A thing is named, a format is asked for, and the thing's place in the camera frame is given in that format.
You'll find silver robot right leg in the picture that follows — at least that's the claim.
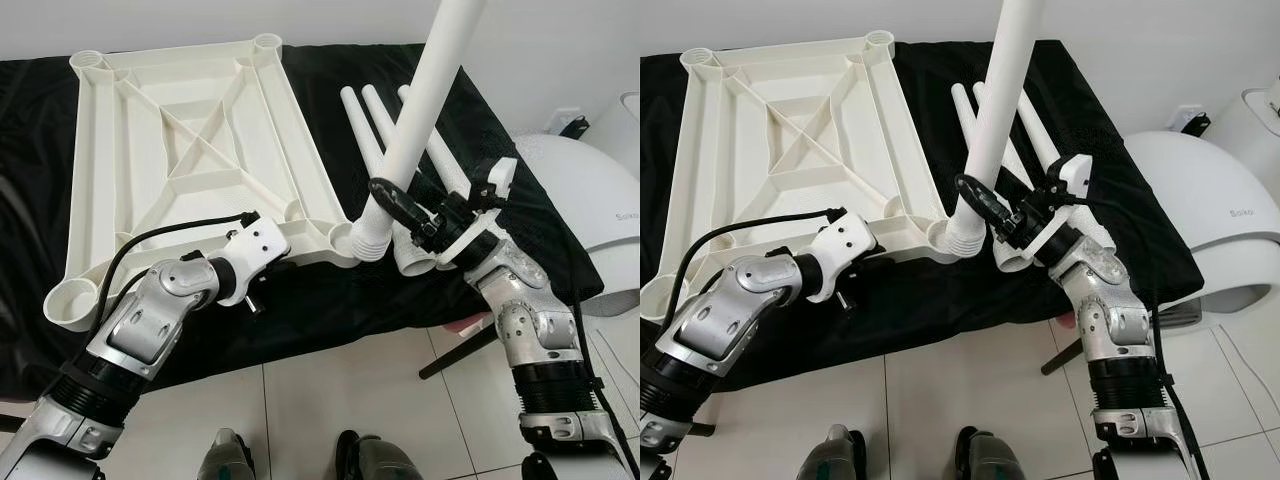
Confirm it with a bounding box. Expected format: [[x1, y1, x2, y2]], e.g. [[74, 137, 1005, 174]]
[[335, 430, 421, 480], [955, 427, 1026, 480]]

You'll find black quilted bench cover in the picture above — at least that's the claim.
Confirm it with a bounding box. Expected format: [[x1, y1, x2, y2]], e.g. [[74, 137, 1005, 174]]
[[0, 42, 606, 401], [640, 40, 1206, 391]]

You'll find white ribbed plastic table top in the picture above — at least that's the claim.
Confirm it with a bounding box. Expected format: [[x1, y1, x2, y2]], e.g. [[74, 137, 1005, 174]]
[[640, 30, 961, 326], [42, 33, 386, 331]]

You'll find silver robot left leg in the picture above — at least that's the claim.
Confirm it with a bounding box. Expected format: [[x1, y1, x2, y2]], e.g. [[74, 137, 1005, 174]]
[[198, 428, 256, 480], [803, 425, 858, 480]]

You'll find black metal bench leg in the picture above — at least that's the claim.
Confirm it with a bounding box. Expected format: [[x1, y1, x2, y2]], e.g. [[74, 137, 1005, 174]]
[[420, 325, 501, 381], [1040, 335, 1086, 377]]

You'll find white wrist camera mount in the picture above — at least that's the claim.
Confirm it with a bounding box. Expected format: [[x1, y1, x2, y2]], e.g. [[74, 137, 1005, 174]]
[[222, 215, 291, 306], [1020, 153, 1093, 263], [808, 210, 878, 304], [437, 157, 519, 271]]

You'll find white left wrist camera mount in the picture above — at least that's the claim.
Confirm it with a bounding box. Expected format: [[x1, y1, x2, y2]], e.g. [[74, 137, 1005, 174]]
[[808, 210, 878, 304], [222, 215, 291, 306]]

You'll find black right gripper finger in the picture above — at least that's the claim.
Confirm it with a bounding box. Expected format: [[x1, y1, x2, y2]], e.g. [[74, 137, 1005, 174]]
[[370, 178, 426, 226], [955, 173, 1011, 223]]

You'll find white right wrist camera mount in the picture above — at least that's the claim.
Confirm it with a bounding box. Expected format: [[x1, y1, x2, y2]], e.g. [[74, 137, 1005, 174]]
[[437, 157, 519, 271], [1020, 153, 1093, 263]]

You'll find silver robot leg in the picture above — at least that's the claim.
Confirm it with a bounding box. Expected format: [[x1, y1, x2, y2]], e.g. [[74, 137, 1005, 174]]
[[955, 427, 1026, 480], [198, 428, 256, 480], [803, 425, 858, 480], [335, 430, 421, 480]]

